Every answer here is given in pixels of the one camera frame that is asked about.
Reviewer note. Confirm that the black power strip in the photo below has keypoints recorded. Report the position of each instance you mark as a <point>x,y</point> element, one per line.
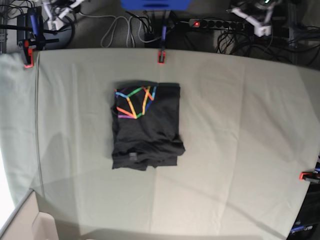
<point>218,24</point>

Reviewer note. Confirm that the red black clamp left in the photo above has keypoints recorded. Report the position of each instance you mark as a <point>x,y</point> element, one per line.
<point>30,34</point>

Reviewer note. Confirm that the round dark stand base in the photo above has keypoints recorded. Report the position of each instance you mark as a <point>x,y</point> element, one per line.
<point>65,36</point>

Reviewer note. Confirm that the red black clamp right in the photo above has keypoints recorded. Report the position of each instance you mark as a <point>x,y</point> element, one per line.
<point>312,176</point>

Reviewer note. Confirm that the beige plastic bin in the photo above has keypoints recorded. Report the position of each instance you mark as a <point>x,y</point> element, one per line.
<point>27,222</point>

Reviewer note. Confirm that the blue plastic box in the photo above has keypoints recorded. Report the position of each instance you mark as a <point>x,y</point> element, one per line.
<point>140,5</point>

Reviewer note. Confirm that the light green table cloth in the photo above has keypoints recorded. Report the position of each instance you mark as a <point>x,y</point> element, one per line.
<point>249,128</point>

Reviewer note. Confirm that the red black clamp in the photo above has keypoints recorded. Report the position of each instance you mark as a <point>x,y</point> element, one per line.
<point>312,176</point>
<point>162,51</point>
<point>30,34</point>

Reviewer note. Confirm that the dark grey t-shirt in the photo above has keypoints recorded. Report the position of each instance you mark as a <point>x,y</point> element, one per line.
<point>145,125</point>

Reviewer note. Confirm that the red black clamp middle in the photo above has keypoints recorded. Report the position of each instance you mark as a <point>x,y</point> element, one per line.
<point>162,51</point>

